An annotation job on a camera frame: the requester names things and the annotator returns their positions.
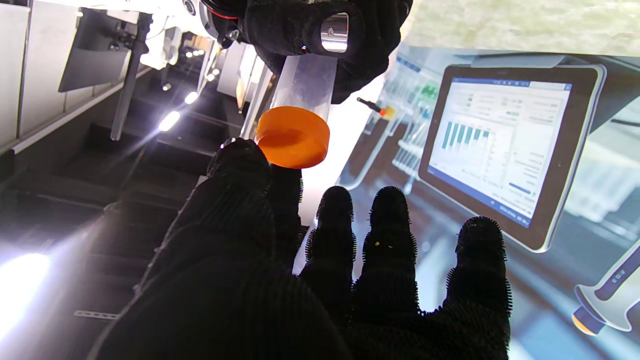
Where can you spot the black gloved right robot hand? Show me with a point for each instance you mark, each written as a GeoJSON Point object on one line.
{"type": "Point", "coordinates": [370, 40]}

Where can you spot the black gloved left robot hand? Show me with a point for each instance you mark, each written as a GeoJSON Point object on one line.
{"type": "Point", "coordinates": [240, 300]}

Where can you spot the clear plastic test tube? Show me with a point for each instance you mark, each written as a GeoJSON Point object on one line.
{"type": "Point", "coordinates": [305, 82]}

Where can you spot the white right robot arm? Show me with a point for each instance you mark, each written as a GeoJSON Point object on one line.
{"type": "Point", "coordinates": [175, 12]}

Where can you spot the printed laboratory backdrop poster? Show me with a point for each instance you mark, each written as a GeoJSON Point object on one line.
{"type": "Point", "coordinates": [500, 150]}

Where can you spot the bright ceiling spotlight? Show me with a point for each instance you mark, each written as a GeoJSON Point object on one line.
{"type": "Point", "coordinates": [191, 97]}
{"type": "Point", "coordinates": [169, 121]}

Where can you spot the grey flat hanging panel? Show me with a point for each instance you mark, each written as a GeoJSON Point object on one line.
{"type": "Point", "coordinates": [95, 50]}

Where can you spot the grey metal post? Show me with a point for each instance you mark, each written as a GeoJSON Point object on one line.
{"type": "Point", "coordinates": [129, 80]}

